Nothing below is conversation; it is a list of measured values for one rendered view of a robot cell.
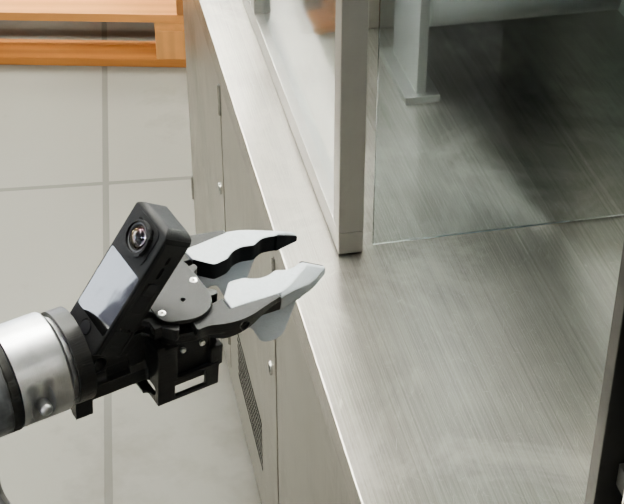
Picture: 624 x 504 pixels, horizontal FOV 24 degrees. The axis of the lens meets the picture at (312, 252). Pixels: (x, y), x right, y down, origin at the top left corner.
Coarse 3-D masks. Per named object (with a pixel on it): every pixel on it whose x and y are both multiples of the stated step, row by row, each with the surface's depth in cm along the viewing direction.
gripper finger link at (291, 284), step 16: (272, 272) 110; (288, 272) 110; (304, 272) 110; (320, 272) 111; (240, 288) 108; (256, 288) 108; (272, 288) 108; (288, 288) 109; (304, 288) 110; (240, 304) 107; (288, 304) 109; (272, 320) 111; (288, 320) 112; (272, 336) 112
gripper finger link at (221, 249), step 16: (208, 240) 112; (224, 240) 112; (240, 240) 112; (256, 240) 112; (272, 240) 113; (288, 240) 114; (192, 256) 110; (208, 256) 111; (224, 256) 111; (240, 256) 112; (256, 256) 113; (208, 272) 111; (224, 272) 111; (240, 272) 115; (224, 288) 115
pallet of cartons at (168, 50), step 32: (0, 0) 395; (32, 0) 395; (64, 0) 395; (96, 0) 395; (128, 0) 395; (160, 0) 395; (160, 32) 391; (0, 64) 398; (32, 64) 398; (64, 64) 397; (96, 64) 397; (128, 64) 397; (160, 64) 396
